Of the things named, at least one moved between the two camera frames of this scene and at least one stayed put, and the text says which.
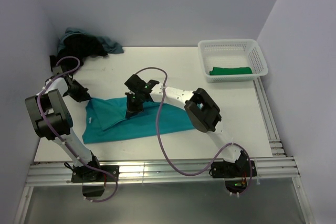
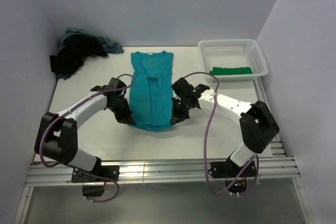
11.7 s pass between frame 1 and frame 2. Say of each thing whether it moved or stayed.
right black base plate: stayed
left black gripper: moved
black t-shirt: stayed
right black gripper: moved
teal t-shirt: moved
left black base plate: stayed
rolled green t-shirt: stayed
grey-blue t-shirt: stayed
